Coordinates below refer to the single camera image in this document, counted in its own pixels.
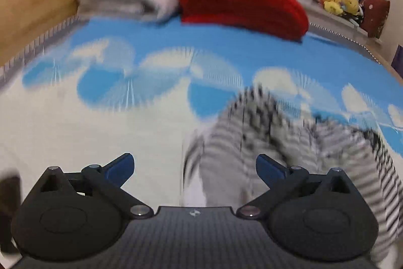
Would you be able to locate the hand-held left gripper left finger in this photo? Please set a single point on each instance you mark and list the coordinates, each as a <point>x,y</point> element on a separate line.
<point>121,169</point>

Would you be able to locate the black and white striped sweater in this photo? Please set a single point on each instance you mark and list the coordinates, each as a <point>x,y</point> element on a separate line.
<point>226,162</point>

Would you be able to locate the black smartphone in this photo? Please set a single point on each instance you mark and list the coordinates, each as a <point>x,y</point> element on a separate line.
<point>9,196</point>

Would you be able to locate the blue and white bed sheet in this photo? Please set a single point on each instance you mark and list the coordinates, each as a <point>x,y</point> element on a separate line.
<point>78,117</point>

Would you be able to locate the folded red knit cloth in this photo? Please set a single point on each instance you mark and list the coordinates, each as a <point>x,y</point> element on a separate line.
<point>239,1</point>

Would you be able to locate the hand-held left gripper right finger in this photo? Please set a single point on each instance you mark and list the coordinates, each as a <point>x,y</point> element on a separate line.
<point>270,169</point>

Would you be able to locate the dark red cushion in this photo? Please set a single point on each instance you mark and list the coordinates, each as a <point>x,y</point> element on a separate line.
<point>376,15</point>

